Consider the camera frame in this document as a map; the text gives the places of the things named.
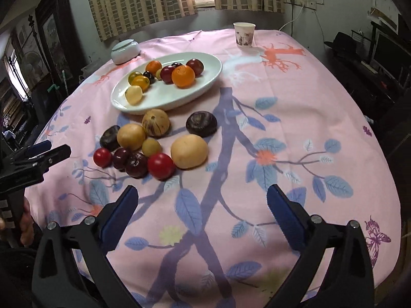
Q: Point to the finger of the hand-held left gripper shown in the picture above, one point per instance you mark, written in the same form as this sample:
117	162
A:
38	147
48	158

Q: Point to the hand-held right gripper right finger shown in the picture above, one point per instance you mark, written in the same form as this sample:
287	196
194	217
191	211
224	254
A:
285	219

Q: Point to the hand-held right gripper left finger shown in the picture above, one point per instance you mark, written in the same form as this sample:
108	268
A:
118	219

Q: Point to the small red cherry tomato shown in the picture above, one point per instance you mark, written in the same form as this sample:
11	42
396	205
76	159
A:
102	157

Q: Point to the small tan longan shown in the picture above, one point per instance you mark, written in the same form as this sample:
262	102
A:
151	147
158	73

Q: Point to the tan round fruit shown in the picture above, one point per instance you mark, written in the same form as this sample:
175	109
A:
131	137

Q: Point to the large tan oval fruit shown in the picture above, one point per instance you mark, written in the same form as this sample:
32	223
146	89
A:
189	151

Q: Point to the striped pepino melon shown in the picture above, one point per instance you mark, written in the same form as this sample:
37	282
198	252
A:
156	123

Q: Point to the yellow spotted fruit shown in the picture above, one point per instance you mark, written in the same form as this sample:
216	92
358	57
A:
133	95

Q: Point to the green yellow tomato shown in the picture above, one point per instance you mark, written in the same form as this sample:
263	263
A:
134	76

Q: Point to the yellow orange tomato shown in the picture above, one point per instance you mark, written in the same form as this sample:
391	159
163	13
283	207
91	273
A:
141	83

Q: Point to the white oval plate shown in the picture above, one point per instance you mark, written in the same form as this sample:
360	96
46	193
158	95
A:
179	99

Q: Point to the small orange mandarin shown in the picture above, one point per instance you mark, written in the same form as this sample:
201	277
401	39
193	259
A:
153	67

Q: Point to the large orange mandarin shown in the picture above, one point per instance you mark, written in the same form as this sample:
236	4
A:
183	76

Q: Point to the dark purple tomato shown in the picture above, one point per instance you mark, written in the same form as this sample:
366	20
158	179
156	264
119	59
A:
195	66

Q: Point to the person's left hand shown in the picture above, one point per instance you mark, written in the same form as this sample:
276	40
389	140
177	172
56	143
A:
27	226

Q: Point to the green plastic clip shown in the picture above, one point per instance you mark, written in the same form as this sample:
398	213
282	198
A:
53	88

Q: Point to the white stick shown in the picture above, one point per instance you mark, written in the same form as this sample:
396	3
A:
65	83

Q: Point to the pink floral tablecloth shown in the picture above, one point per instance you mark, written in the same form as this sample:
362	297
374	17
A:
289	118

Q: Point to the white lidded ceramic jar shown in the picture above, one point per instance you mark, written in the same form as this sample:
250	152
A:
125	54

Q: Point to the black desk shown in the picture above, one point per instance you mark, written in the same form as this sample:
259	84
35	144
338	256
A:
369	86

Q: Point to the black hat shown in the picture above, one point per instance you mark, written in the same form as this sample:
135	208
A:
343	43

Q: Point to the printed paper cup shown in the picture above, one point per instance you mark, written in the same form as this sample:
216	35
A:
244	37

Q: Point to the computer monitor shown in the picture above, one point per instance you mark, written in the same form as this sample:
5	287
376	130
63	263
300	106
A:
391	54

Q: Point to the wall poster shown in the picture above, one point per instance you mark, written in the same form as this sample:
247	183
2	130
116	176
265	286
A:
30	56

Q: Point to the dark framed wall picture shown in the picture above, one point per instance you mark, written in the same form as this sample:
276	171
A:
53	29

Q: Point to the white wall power strip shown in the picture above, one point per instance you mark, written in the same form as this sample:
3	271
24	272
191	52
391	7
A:
301	1

